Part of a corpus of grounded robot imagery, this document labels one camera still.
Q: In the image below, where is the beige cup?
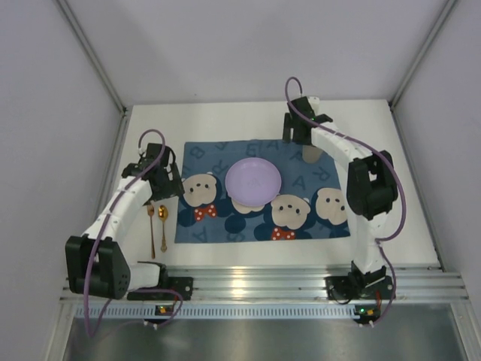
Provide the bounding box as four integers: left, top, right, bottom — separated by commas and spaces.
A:
302, 145, 323, 164

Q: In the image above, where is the gold spoon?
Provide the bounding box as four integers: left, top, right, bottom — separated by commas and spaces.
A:
158, 205, 169, 253

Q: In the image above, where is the copper fork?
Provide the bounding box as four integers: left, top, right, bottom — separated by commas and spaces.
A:
147, 203, 156, 259

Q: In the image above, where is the purple plastic plate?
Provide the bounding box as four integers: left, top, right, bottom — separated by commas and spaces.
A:
225, 157, 282, 207

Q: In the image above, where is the blue cartoon bear placemat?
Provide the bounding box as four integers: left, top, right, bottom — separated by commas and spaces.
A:
174, 139, 350, 244

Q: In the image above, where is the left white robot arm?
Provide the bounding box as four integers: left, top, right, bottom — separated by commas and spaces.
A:
65, 143, 183, 299

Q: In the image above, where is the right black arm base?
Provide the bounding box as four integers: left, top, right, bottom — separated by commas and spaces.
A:
325, 276, 393, 303

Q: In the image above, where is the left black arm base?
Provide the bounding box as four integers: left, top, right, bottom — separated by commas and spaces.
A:
127, 277, 194, 301

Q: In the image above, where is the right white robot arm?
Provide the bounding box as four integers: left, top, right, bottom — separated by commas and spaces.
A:
283, 96, 406, 292

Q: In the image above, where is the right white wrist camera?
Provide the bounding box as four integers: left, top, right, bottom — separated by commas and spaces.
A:
307, 96, 321, 114

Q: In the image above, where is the slotted cable duct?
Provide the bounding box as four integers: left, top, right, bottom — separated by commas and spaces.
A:
89, 303, 380, 320

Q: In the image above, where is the aluminium mounting rail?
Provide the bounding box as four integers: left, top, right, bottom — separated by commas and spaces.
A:
59, 265, 469, 304

